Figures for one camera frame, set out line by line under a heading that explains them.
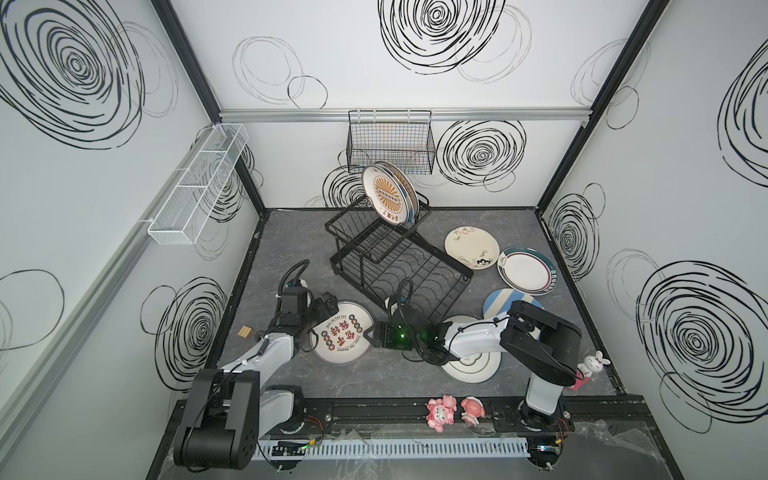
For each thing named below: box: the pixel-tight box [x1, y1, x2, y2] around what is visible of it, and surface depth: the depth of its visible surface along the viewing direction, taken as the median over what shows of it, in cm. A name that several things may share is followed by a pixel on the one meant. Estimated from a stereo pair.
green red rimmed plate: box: [497, 246, 558, 296], surface depth 104 cm
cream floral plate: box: [444, 226, 501, 270], surface depth 109 cm
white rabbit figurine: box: [577, 350, 611, 378], surface depth 77 cm
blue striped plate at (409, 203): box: [398, 180, 415, 227], surface depth 79 cm
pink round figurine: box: [461, 396, 485, 426], surface depth 75 cm
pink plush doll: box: [426, 395, 457, 433], surface depth 74 cm
